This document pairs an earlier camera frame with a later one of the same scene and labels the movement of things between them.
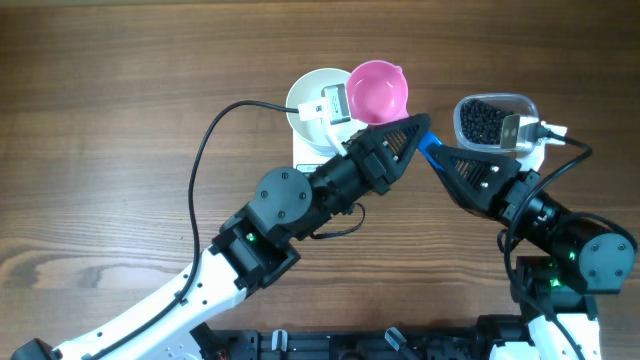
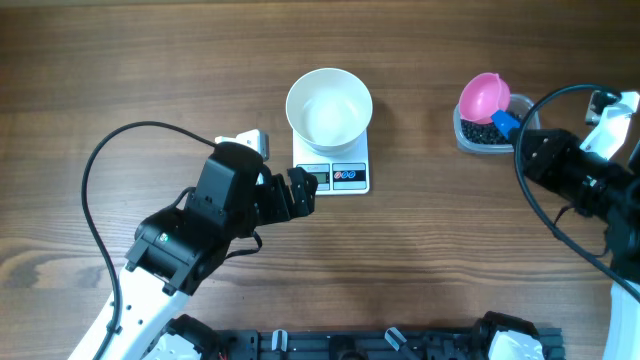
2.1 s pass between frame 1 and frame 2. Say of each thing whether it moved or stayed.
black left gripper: moved
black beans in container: stayed
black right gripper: moved
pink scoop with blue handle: moved
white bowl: stayed
